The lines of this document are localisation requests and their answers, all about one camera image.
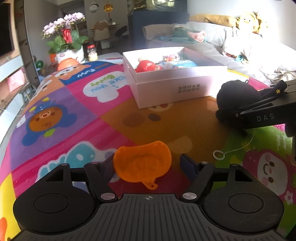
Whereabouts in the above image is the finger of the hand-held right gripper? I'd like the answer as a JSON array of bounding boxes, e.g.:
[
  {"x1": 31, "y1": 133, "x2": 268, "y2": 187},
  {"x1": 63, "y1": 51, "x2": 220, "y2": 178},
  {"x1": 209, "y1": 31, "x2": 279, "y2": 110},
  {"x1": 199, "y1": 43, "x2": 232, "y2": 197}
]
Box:
[
  {"x1": 216, "y1": 97, "x2": 281, "y2": 121},
  {"x1": 257, "y1": 85, "x2": 282, "y2": 99}
]

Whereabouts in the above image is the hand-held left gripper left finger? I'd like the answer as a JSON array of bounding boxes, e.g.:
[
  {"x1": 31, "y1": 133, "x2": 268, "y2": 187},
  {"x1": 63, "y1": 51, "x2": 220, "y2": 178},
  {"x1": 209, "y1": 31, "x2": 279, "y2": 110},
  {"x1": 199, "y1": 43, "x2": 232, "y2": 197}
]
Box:
[{"x1": 44, "y1": 158, "x2": 117, "y2": 202}]

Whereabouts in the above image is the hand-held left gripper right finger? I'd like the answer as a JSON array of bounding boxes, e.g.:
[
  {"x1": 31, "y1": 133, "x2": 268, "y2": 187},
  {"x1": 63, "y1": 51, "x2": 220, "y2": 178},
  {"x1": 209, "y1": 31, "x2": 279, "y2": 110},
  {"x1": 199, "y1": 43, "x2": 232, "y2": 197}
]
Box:
[{"x1": 180, "y1": 153, "x2": 253, "y2": 202}]

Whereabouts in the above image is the black plush toy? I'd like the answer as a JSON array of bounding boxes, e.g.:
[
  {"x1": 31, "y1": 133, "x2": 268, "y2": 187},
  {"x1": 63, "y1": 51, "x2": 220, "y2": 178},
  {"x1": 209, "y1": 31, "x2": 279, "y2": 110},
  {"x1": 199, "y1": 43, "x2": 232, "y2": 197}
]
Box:
[{"x1": 215, "y1": 80, "x2": 262, "y2": 136}]

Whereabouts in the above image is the orange pumpkin-shaped mold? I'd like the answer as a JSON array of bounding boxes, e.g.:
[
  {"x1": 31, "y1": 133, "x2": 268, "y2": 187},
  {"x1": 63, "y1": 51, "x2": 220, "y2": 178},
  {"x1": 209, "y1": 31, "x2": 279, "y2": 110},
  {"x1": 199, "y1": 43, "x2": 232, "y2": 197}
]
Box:
[{"x1": 113, "y1": 140, "x2": 172, "y2": 192}]

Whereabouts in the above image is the white cardboard box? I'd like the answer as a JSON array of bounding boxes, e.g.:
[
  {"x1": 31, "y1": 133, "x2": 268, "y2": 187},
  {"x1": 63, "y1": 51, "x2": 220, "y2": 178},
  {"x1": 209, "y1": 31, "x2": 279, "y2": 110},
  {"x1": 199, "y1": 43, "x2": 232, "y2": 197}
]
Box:
[{"x1": 122, "y1": 46, "x2": 228, "y2": 109}]

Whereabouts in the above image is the red toy figure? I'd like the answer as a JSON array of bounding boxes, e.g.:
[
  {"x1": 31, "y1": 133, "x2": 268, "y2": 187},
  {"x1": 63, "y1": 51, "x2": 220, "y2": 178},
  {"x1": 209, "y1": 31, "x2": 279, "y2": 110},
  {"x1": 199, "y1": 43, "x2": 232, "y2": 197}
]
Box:
[{"x1": 135, "y1": 58, "x2": 162, "y2": 73}]

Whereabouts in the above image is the white desktop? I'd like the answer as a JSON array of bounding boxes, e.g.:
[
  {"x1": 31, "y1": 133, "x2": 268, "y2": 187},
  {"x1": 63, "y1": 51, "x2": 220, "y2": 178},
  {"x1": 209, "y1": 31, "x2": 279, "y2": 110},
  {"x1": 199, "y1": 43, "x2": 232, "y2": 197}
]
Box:
[{"x1": 97, "y1": 52, "x2": 124, "y2": 63}]

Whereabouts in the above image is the white blanket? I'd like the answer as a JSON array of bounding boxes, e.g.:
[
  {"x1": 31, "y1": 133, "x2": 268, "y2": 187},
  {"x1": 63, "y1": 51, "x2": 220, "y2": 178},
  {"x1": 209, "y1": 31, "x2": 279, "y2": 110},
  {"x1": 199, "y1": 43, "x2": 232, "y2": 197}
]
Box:
[{"x1": 222, "y1": 32, "x2": 296, "y2": 86}]

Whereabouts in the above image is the colourful cartoon play mat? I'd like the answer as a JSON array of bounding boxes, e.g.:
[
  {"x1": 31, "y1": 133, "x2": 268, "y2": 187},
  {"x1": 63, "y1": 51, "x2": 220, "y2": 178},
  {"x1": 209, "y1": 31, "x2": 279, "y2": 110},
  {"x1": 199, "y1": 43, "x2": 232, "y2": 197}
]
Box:
[{"x1": 0, "y1": 58, "x2": 296, "y2": 241}]

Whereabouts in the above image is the yellow plush toy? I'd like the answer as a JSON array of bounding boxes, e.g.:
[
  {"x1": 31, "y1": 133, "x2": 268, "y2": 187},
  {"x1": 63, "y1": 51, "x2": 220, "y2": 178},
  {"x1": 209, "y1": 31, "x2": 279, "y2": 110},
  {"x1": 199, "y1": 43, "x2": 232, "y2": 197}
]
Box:
[{"x1": 236, "y1": 11, "x2": 269, "y2": 34}]

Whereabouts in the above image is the light sofa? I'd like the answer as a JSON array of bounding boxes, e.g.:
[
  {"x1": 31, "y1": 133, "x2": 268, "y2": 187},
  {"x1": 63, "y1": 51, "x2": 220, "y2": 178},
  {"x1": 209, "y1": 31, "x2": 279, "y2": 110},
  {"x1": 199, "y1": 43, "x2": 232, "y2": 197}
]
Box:
[{"x1": 142, "y1": 21, "x2": 296, "y2": 88}]

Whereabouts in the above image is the blue toy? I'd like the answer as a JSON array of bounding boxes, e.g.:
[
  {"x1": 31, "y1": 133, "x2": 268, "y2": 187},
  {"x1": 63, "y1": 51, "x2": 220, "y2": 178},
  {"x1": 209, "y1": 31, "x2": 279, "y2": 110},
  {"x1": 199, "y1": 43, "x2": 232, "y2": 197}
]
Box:
[{"x1": 159, "y1": 59, "x2": 199, "y2": 69}]

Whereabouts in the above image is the pink cloth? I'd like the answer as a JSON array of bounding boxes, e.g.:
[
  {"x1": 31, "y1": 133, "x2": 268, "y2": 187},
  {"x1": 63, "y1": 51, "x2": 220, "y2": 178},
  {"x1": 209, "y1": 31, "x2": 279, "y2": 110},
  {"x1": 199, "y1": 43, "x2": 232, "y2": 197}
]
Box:
[{"x1": 187, "y1": 31, "x2": 206, "y2": 43}]

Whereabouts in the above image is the yellow pillow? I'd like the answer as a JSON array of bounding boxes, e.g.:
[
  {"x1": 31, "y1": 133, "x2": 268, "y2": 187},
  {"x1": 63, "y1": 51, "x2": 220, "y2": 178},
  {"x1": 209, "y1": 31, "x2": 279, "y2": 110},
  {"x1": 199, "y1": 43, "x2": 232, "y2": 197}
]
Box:
[{"x1": 190, "y1": 14, "x2": 238, "y2": 27}]

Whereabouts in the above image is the small pink toy figure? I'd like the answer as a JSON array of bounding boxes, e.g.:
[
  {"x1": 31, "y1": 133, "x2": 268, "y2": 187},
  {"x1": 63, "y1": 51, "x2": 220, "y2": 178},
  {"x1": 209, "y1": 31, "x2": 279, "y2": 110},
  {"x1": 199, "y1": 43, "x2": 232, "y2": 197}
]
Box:
[{"x1": 163, "y1": 53, "x2": 182, "y2": 62}]

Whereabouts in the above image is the teal cloth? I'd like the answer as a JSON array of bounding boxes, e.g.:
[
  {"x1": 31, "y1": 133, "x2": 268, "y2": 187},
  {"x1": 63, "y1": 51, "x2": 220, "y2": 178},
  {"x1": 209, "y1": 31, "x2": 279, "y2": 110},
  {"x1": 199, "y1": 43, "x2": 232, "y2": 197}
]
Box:
[{"x1": 156, "y1": 27, "x2": 199, "y2": 44}]

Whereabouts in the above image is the wooden stool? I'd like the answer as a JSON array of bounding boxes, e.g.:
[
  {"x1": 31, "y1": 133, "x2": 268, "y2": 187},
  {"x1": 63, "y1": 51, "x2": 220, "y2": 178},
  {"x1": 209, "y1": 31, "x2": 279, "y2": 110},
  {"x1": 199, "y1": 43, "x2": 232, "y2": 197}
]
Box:
[{"x1": 20, "y1": 82, "x2": 37, "y2": 102}]

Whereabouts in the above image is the clear jar with red lid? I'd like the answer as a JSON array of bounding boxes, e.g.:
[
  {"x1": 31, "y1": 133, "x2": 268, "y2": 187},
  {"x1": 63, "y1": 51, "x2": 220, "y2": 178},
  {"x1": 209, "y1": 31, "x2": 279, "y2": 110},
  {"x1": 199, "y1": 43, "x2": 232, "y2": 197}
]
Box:
[{"x1": 87, "y1": 45, "x2": 98, "y2": 62}]

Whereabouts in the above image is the pink orchid in white pot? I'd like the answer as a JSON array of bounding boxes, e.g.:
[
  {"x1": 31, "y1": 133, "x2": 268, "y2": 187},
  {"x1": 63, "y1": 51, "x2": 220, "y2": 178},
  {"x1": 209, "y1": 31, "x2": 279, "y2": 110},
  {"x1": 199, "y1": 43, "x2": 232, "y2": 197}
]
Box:
[{"x1": 42, "y1": 12, "x2": 89, "y2": 64}]

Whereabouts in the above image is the pink paper bag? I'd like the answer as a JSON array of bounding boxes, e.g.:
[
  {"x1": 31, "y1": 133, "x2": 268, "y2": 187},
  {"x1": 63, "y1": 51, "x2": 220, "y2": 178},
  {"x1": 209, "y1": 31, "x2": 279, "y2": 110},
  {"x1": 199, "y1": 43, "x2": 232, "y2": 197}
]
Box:
[{"x1": 7, "y1": 69, "x2": 29, "y2": 92}]

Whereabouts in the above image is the dark blue partition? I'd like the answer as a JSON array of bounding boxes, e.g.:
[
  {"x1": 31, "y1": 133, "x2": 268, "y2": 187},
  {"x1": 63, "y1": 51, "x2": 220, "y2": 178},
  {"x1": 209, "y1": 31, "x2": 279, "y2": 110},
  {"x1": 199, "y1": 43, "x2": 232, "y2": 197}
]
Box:
[{"x1": 128, "y1": 10, "x2": 190, "y2": 47}]

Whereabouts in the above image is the black chair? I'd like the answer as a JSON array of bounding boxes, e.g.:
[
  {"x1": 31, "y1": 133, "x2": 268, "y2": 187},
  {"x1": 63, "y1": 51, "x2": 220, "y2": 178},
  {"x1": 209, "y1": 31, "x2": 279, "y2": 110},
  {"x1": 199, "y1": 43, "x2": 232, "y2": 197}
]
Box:
[{"x1": 114, "y1": 25, "x2": 129, "y2": 39}]

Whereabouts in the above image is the beige dining chair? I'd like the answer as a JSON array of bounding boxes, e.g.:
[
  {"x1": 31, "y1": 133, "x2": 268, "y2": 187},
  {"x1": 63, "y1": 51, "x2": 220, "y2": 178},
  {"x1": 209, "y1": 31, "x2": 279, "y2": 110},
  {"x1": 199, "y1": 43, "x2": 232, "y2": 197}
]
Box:
[{"x1": 94, "y1": 20, "x2": 109, "y2": 42}]

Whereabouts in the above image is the white television cabinet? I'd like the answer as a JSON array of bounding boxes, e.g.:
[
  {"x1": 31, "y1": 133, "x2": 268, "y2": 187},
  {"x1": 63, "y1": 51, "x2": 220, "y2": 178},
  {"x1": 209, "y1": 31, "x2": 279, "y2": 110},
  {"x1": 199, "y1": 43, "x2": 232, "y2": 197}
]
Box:
[{"x1": 0, "y1": 0, "x2": 38, "y2": 121}]

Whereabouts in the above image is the glass fish tank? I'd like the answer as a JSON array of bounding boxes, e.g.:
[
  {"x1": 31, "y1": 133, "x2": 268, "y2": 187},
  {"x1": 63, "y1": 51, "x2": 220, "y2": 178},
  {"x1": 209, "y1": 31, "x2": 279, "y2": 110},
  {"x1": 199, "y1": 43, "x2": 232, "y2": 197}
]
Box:
[{"x1": 133, "y1": 0, "x2": 188, "y2": 12}]

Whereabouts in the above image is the black television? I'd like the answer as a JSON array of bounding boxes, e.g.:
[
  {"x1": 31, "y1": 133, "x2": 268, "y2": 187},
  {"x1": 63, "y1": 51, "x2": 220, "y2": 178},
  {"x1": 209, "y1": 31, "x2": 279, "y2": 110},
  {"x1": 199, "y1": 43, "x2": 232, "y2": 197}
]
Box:
[{"x1": 0, "y1": 2, "x2": 15, "y2": 56}]

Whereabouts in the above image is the white ring pull cord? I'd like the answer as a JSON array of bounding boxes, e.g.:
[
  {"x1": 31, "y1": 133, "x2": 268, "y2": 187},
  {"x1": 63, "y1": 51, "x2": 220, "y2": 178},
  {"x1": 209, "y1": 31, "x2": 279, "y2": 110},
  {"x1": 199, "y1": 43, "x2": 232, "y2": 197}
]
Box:
[{"x1": 213, "y1": 128, "x2": 256, "y2": 161}]

